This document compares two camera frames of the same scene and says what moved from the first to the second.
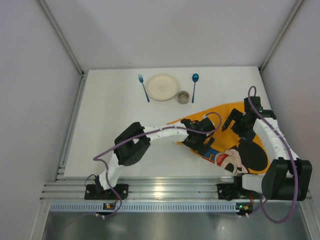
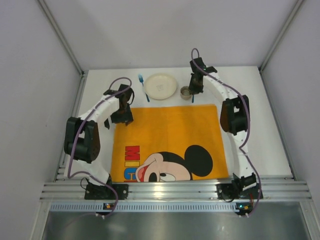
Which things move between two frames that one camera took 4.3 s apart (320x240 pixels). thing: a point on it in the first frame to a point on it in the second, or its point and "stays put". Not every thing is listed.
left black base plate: (95, 192) stays put
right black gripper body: (235, 119) to (195, 88)
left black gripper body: (200, 144) to (122, 117)
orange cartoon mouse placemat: (232, 150) to (170, 144)
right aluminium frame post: (280, 35) stays put
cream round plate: (162, 87) stays put
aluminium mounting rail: (163, 188) stays put
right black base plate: (233, 191) stays put
